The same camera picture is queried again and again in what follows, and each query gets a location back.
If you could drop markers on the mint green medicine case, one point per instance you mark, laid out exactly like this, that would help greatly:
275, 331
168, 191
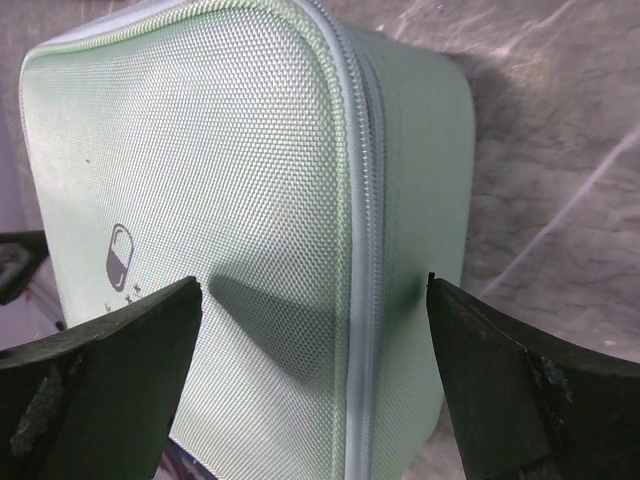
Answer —
309, 174

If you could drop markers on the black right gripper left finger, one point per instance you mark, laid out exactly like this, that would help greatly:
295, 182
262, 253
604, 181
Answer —
97, 401

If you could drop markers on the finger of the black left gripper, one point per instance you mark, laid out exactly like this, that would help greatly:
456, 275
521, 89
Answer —
22, 254

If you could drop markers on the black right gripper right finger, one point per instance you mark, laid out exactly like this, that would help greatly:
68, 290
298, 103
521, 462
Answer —
525, 404

